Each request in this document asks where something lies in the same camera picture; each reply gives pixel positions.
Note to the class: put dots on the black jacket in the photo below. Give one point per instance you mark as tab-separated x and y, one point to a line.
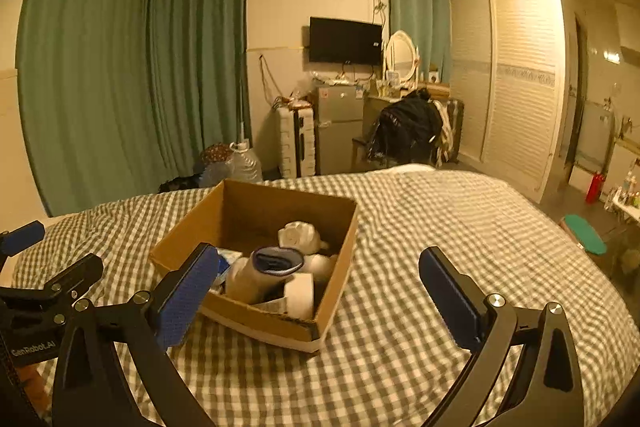
407	127

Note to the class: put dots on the white blue-lined sock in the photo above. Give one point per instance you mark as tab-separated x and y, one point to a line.
245	279

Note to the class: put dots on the person's left hand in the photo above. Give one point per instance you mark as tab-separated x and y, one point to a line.
35	384

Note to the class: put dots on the green checkered blanket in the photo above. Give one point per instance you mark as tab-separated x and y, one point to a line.
425	257

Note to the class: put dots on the silver small fridge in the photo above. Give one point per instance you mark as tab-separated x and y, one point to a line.
340	132

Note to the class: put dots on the teal oval board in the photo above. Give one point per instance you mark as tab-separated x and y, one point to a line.
585	234

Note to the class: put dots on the clear water jug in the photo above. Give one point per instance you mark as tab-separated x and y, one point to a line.
245	164

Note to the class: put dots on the black wall television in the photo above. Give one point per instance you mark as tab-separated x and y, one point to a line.
345	39

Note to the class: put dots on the white ribbed suitcase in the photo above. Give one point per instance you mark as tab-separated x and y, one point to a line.
292	142

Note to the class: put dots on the wide green curtain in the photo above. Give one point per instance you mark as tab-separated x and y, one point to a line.
125	72

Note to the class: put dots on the blue and white packet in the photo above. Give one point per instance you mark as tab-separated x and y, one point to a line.
224	269

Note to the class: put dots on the clear plastic bag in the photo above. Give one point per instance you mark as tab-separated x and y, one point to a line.
214	174

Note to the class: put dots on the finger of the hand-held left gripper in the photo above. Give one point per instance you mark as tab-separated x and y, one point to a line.
22	237
75	272

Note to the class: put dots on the small table with bottles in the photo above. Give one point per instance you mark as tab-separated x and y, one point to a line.
625	199

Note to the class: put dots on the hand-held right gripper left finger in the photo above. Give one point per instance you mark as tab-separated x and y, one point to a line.
187	297

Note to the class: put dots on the red fire extinguisher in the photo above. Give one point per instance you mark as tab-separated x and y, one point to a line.
595	187

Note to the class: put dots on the dark green suitcase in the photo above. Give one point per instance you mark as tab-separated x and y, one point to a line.
456	127

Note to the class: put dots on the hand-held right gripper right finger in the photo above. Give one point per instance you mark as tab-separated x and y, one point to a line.
447	294

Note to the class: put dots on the white tote bag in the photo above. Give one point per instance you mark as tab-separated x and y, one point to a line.
442	132

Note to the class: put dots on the white louvered wardrobe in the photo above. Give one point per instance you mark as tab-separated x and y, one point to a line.
520	92

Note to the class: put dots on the brown cardboard box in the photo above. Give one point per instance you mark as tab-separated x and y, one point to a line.
280	324

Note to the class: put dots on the white dressing table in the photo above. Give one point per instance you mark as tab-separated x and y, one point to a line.
377	104

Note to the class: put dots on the brown patterned bag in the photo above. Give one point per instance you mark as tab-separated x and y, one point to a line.
216	154

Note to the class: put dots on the wooden chair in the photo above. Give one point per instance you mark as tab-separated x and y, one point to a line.
359	152

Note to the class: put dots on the narrow teal curtain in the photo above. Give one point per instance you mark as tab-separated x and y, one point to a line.
417	12

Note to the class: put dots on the white oval mirror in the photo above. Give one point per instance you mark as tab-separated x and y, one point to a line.
400	57

